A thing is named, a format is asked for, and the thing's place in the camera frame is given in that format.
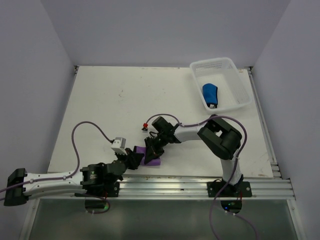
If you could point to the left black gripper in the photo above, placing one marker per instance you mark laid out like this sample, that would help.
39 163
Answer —
134 158

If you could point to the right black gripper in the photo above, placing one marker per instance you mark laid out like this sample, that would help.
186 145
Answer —
152 152

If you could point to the blue towel black trim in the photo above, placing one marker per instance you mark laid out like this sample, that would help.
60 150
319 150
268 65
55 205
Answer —
210 95

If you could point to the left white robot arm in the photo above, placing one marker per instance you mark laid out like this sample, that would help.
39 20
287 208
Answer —
95 180

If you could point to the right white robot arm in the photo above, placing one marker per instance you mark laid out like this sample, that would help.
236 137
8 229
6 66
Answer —
216 133

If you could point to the white plastic basket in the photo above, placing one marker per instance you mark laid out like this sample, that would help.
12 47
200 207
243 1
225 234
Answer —
232 93

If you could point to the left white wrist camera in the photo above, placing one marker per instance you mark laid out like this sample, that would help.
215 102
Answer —
118 145

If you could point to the left black base bracket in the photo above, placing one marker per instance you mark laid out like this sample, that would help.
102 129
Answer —
102 190

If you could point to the black base bracket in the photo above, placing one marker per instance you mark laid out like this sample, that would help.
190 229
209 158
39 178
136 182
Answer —
242 189
102 190

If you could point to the right black base bracket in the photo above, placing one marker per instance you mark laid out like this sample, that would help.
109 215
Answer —
242 189

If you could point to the aluminium mounting rail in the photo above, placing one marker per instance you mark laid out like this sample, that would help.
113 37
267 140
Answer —
193 188

